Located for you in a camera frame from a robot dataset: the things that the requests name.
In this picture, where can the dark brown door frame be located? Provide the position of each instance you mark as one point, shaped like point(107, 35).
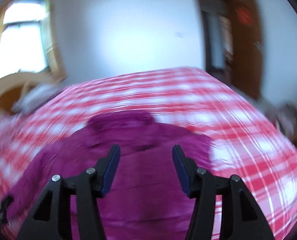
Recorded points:
point(218, 39)

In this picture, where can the brown wooden door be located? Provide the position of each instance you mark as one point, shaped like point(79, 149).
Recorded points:
point(247, 63)

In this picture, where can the cream wooden headboard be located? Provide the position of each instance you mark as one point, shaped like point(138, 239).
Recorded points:
point(14, 86)

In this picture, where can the red double happiness decoration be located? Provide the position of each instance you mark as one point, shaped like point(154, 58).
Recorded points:
point(243, 15)

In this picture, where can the gold curtain right of window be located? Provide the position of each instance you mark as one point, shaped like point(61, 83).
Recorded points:
point(51, 45)

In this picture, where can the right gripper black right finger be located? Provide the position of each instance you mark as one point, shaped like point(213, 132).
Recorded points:
point(242, 217)

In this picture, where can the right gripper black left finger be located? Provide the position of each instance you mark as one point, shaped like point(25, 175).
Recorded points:
point(50, 217)

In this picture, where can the window with dark frame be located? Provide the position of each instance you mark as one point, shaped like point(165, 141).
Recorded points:
point(21, 43)

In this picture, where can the grey striped pillow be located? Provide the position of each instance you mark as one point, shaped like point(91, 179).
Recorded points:
point(35, 98)

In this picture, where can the red white plaid bedsheet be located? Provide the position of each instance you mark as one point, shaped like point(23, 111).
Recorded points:
point(244, 141)

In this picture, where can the magenta down jacket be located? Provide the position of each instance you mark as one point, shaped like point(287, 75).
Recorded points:
point(146, 200)

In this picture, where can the pile of clothes on floor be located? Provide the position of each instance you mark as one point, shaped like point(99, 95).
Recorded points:
point(283, 117)

